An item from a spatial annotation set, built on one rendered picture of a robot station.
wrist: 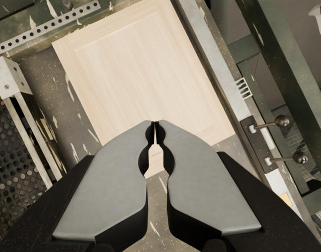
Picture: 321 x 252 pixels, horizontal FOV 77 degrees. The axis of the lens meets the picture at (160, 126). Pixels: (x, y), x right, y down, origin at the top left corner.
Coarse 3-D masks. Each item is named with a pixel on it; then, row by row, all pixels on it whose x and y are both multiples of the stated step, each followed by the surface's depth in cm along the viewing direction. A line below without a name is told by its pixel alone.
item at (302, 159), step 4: (296, 152) 59; (300, 152) 59; (268, 156) 68; (292, 156) 60; (296, 156) 59; (300, 156) 58; (304, 156) 58; (264, 160) 68; (268, 160) 67; (272, 160) 66; (276, 160) 65; (280, 160) 64; (284, 160) 63; (296, 160) 59; (300, 160) 58; (304, 160) 58; (268, 164) 68
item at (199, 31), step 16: (176, 0) 71; (192, 0) 69; (192, 16) 69; (192, 32) 71; (208, 32) 69; (208, 48) 69; (208, 64) 71; (224, 64) 69; (224, 80) 69; (224, 96) 71; (240, 96) 69; (240, 112) 69; (240, 128) 70; (256, 160) 70; (272, 176) 69; (288, 192) 70
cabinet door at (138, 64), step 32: (160, 0) 71; (96, 32) 70; (128, 32) 71; (160, 32) 71; (64, 64) 70; (96, 64) 70; (128, 64) 71; (160, 64) 71; (192, 64) 71; (96, 96) 70; (128, 96) 70; (160, 96) 71; (192, 96) 71; (96, 128) 70; (128, 128) 70; (192, 128) 71; (224, 128) 71; (160, 160) 70
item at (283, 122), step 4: (280, 116) 59; (284, 116) 58; (276, 120) 59; (280, 120) 58; (284, 120) 58; (288, 120) 58; (252, 124) 68; (264, 124) 64; (268, 124) 63; (272, 124) 62; (276, 124) 60; (280, 124) 58; (284, 124) 58; (248, 128) 68; (252, 128) 67; (256, 128) 66; (252, 132) 67
